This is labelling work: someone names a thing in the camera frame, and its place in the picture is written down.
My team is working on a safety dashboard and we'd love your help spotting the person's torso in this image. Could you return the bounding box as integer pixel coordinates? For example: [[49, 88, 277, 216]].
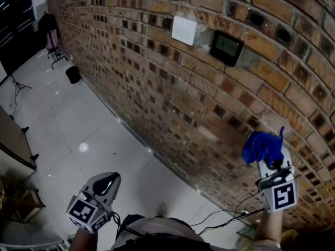
[[111, 214, 213, 251]]

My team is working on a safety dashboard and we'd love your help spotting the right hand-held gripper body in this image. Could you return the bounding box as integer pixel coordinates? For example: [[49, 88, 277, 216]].
[[256, 163, 299, 214]]

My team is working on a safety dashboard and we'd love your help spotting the person's right forearm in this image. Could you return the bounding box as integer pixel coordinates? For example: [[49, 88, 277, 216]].
[[252, 207, 285, 247]]

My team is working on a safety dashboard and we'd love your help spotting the yellow round object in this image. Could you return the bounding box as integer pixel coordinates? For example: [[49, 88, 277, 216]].
[[281, 229, 299, 248]]

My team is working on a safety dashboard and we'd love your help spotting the blue cloth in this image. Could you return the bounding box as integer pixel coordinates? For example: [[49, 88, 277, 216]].
[[241, 126, 286, 166]]

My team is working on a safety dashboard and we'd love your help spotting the black cable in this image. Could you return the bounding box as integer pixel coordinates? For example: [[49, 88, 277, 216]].
[[111, 211, 124, 229], [197, 208, 265, 236], [190, 189, 264, 229]]

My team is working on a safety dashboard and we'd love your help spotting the person's left forearm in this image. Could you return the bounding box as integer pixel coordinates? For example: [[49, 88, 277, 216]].
[[68, 226, 99, 251]]

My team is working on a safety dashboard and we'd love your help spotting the grey metal frame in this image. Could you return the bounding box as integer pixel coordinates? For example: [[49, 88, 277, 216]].
[[0, 238, 70, 251]]

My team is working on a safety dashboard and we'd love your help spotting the black round bin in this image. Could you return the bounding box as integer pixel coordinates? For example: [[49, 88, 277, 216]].
[[65, 66, 82, 85]]

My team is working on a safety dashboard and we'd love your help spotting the black tripod stand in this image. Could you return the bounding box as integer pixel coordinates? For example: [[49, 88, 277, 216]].
[[10, 74, 34, 107]]

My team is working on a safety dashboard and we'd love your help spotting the black clothes rack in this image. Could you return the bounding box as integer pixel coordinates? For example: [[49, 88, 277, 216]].
[[38, 10, 69, 71]]

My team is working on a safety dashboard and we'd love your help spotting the pink hanging garment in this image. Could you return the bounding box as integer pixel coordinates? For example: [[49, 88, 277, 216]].
[[46, 31, 59, 51]]

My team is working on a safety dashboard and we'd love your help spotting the brown table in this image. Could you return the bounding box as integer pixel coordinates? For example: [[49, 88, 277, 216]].
[[0, 105, 40, 171]]

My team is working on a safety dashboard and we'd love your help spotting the person's white shoe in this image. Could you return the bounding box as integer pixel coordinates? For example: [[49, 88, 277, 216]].
[[154, 202, 168, 218]]

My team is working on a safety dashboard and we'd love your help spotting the black glass door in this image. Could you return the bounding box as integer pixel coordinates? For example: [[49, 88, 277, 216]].
[[0, 0, 43, 76]]

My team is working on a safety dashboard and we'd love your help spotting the black hanging garment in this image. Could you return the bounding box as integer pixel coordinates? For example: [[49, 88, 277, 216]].
[[38, 12, 61, 40]]

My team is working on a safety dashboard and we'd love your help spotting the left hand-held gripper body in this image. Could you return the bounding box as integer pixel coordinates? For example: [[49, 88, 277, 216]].
[[65, 189, 116, 235]]

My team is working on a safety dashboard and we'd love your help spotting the black wall display panel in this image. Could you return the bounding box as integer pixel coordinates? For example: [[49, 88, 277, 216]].
[[209, 30, 245, 67]]

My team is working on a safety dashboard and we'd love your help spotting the white wall switch plate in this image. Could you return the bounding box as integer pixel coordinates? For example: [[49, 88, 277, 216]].
[[171, 15, 197, 47]]

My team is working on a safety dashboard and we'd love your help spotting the wooden stool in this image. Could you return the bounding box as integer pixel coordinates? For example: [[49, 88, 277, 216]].
[[0, 175, 47, 224]]

